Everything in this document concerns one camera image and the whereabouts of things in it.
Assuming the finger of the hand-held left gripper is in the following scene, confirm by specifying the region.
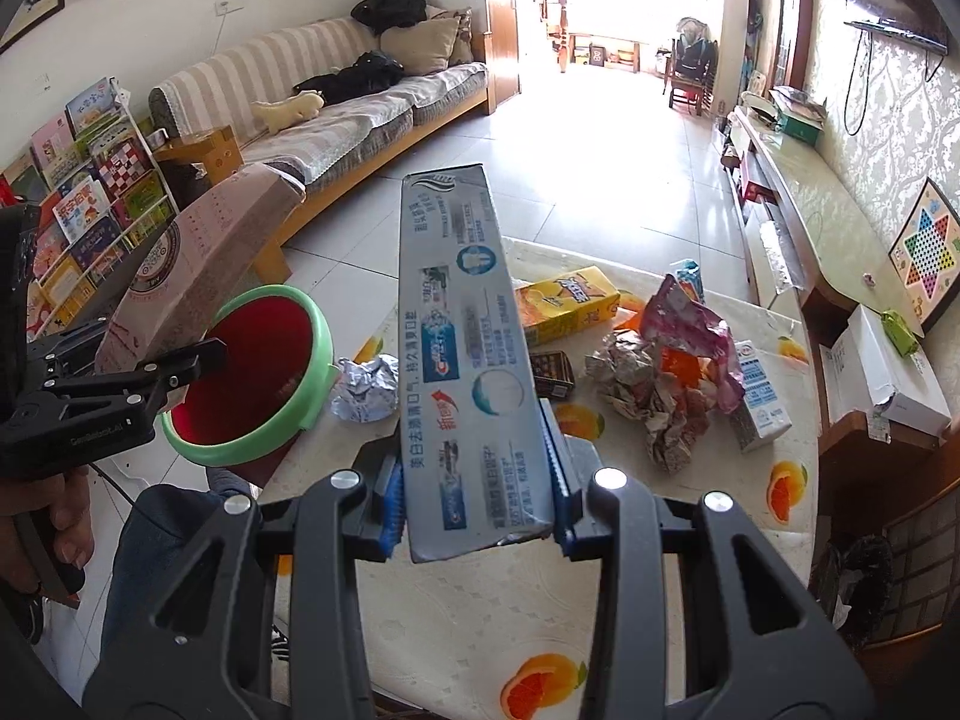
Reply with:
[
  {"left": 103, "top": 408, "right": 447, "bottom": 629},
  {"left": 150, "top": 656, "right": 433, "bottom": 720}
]
[
  {"left": 26, "top": 319, "right": 113, "bottom": 377},
  {"left": 41, "top": 337, "right": 230, "bottom": 417}
]

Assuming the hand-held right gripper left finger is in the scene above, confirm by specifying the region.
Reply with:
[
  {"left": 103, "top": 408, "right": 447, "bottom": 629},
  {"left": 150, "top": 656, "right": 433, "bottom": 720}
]
[{"left": 82, "top": 444, "right": 412, "bottom": 720}]

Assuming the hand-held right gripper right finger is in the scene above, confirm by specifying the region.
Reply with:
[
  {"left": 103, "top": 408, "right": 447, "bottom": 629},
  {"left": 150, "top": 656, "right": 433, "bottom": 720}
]
[{"left": 536, "top": 397, "right": 880, "bottom": 720}]

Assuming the red bin with green rim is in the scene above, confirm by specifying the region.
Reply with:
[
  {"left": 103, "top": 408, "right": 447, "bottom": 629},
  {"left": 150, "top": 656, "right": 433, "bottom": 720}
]
[{"left": 161, "top": 283, "right": 342, "bottom": 467}]

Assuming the newspaper ball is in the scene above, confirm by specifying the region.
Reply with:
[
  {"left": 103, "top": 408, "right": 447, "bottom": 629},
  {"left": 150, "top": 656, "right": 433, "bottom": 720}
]
[
  {"left": 643, "top": 382, "right": 722, "bottom": 475},
  {"left": 585, "top": 330, "right": 662, "bottom": 407}
]

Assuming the pink paper box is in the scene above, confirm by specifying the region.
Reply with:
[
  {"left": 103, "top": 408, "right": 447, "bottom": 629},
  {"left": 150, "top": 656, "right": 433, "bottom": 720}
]
[{"left": 94, "top": 165, "right": 308, "bottom": 380}]

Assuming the grey toothpaste box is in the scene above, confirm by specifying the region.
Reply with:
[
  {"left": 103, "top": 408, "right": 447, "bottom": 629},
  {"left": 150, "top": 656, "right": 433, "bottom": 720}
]
[{"left": 397, "top": 161, "right": 560, "bottom": 565}]

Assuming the pink snack wrapper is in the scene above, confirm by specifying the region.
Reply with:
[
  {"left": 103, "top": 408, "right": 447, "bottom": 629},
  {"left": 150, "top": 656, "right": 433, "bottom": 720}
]
[{"left": 637, "top": 274, "right": 743, "bottom": 415}]

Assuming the white milk carton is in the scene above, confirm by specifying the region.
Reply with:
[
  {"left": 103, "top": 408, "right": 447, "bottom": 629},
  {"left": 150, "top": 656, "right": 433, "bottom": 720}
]
[{"left": 727, "top": 339, "right": 793, "bottom": 455}]

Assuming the person's left hand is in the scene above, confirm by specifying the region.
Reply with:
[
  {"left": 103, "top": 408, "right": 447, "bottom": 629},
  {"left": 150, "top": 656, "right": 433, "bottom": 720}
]
[{"left": 0, "top": 465, "right": 95, "bottom": 598}]

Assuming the small dark box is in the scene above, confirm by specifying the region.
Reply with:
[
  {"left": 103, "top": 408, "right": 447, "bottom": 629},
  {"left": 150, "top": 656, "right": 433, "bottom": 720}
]
[{"left": 529, "top": 349, "right": 578, "bottom": 400}]

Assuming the crumpled silver foil wrapper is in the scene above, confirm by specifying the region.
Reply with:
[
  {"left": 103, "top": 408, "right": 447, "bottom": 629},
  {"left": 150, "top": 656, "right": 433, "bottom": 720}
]
[{"left": 330, "top": 352, "right": 403, "bottom": 425}]

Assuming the person's leg in jeans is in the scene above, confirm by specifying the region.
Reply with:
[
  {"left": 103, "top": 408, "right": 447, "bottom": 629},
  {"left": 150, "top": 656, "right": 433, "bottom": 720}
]
[{"left": 101, "top": 465, "right": 263, "bottom": 691}]

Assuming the row of children's picture books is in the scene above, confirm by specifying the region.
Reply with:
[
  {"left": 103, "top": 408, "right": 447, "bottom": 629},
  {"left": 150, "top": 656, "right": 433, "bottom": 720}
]
[{"left": 0, "top": 79, "right": 170, "bottom": 342}]

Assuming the orange print tablecloth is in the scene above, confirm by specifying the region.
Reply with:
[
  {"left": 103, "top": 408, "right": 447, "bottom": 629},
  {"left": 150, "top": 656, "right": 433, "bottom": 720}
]
[{"left": 262, "top": 236, "right": 822, "bottom": 720}]

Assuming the orange snack wrapper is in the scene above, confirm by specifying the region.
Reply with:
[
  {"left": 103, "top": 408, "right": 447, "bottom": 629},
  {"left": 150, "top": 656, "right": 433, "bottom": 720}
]
[{"left": 619, "top": 292, "right": 722, "bottom": 392}]

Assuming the yellow drink carton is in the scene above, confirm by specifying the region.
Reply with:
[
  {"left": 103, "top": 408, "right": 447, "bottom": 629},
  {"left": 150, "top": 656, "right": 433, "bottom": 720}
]
[{"left": 512, "top": 264, "right": 622, "bottom": 350}]

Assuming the small blue white carton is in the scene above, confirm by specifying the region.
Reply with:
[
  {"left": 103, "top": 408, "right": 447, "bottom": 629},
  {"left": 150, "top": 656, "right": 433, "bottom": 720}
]
[{"left": 670, "top": 259, "right": 706, "bottom": 302}]

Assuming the cream plush toy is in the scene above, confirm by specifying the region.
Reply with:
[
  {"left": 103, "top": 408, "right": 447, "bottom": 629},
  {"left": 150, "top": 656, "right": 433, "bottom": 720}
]
[{"left": 250, "top": 90, "right": 326, "bottom": 137}]

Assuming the wooden sofa with striped cover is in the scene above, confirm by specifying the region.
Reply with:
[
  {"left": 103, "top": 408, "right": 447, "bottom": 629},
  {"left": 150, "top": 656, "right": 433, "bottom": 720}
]
[{"left": 148, "top": 15, "right": 492, "bottom": 282}]

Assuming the black garment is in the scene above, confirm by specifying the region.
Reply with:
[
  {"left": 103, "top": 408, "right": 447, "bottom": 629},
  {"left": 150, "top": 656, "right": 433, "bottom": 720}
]
[{"left": 292, "top": 51, "right": 406, "bottom": 104}]

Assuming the white cardboard box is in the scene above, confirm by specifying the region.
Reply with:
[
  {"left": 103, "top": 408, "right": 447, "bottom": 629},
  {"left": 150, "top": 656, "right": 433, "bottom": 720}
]
[{"left": 817, "top": 305, "right": 953, "bottom": 440}]

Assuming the small green toy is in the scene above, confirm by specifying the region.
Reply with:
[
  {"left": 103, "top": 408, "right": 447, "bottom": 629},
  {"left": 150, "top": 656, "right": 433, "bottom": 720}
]
[{"left": 879, "top": 307, "right": 922, "bottom": 358}]

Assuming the long television cabinet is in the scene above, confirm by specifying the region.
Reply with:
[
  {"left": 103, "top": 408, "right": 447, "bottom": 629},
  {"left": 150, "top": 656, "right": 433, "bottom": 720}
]
[{"left": 721, "top": 105, "right": 960, "bottom": 455}]

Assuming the brown quilted cushion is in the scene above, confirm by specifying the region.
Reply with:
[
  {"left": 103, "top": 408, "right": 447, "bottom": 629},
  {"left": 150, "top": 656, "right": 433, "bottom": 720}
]
[{"left": 889, "top": 491, "right": 960, "bottom": 642}]

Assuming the tan pillow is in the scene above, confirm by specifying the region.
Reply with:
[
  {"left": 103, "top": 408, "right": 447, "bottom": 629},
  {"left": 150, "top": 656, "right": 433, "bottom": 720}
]
[{"left": 379, "top": 15, "right": 462, "bottom": 76}]

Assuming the black jacket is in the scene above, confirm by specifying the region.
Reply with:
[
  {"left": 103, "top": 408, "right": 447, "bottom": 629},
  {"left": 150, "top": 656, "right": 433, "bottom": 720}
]
[{"left": 351, "top": 0, "right": 428, "bottom": 35}]

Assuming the low wooden bench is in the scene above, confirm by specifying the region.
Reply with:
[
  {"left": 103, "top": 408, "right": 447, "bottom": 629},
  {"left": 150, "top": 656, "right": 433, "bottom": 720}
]
[{"left": 566, "top": 30, "right": 643, "bottom": 74}]

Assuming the wooden door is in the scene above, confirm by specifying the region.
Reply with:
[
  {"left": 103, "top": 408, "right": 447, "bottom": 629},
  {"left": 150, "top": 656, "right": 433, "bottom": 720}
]
[{"left": 487, "top": 0, "right": 521, "bottom": 103}]

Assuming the green book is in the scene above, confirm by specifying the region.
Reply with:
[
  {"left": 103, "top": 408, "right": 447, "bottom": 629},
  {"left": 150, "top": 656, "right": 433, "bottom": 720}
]
[{"left": 771, "top": 86, "right": 830, "bottom": 148}]

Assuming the star checkers board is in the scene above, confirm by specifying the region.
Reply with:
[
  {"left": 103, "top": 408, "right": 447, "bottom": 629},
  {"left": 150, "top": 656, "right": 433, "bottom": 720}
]
[{"left": 887, "top": 176, "right": 960, "bottom": 335}]

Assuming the patterned pillow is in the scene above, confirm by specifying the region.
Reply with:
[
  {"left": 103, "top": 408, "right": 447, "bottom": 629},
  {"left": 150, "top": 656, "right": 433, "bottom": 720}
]
[{"left": 427, "top": 6, "right": 475, "bottom": 65}]

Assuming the chair with bags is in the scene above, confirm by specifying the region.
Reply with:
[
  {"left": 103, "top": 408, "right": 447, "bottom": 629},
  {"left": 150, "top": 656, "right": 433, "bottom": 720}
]
[{"left": 666, "top": 15, "right": 718, "bottom": 118}]

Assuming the wooden stair railing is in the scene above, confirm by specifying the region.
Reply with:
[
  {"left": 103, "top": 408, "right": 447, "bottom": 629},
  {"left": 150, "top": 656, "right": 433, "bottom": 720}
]
[{"left": 546, "top": 0, "right": 572, "bottom": 76}]

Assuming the white wire book rack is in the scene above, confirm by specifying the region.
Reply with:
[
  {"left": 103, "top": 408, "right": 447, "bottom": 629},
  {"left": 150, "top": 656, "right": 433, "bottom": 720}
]
[{"left": 0, "top": 75, "right": 182, "bottom": 350}]

